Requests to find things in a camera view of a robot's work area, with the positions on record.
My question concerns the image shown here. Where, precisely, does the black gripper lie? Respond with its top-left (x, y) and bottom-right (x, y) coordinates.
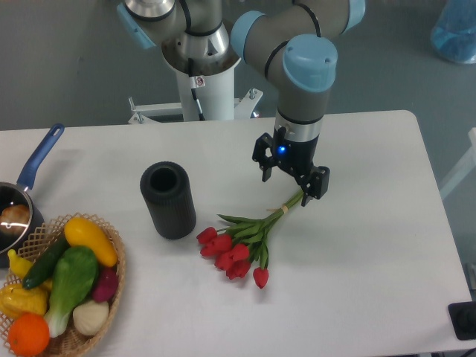
top-left (252, 127), bottom-right (330, 207)

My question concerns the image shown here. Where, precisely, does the red tulip bouquet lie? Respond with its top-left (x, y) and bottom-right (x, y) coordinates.
top-left (196, 190), bottom-right (303, 289)

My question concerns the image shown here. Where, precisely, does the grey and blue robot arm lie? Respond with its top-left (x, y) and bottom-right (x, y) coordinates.
top-left (117, 1), bottom-right (366, 204)

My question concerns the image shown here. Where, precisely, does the black ribbed vase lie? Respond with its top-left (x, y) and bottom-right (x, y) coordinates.
top-left (140, 161), bottom-right (196, 240)

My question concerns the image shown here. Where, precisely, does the blue plastic bag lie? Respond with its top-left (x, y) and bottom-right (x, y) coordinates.
top-left (431, 0), bottom-right (475, 65)

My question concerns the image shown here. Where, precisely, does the purple red beet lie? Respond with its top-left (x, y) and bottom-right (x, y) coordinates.
top-left (91, 268), bottom-right (119, 303)

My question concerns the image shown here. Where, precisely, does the yellow squash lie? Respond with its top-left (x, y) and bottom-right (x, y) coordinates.
top-left (64, 217), bottom-right (118, 268)

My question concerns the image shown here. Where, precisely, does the black device at table edge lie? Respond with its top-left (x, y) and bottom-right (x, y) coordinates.
top-left (448, 301), bottom-right (475, 341)

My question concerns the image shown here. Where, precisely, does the green bok choy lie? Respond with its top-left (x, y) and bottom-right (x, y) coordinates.
top-left (44, 246), bottom-right (99, 338)

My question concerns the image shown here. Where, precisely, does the white garlic bulb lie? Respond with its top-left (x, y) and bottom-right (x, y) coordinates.
top-left (73, 300), bottom-right (109, 336)

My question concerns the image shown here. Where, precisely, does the green cucumber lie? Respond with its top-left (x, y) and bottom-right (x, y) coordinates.
top-left (22, 236), bottom-right (70, 289)

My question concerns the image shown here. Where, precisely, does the brown food in pot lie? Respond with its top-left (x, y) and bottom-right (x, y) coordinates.
top-left (1, 205), bottom-right (30, 237)

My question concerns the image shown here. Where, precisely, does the woven wicker basket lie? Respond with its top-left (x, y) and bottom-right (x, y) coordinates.
top-left (17, 213), bottom-right (126, 356)

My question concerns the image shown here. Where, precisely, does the yellow banana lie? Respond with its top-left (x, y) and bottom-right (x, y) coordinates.
top-left (7, 249), bottom-right (33, 280)

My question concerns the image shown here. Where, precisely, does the yellow pepper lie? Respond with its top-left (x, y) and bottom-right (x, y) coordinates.
top-left (1, 283), bottom-right (49, 320)

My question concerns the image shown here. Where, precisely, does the orange fruit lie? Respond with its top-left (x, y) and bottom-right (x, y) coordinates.
top-left (7, 313), bottom-right (50, 356)

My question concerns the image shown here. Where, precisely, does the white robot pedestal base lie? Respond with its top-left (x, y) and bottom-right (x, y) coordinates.
top-left (128, 59), bottom-right (263, 124)

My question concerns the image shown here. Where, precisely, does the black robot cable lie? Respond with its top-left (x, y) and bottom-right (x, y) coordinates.
top-left (187, 58), bottom-right (207, 122)

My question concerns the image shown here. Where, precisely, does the white frame at right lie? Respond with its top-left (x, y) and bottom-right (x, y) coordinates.
top-left (440, 127), bottom-right (475, 200)

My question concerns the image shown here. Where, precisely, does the dark pot with blue handle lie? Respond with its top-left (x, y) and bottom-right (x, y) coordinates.
top-left (1, 123), bottom-right (65, 268)

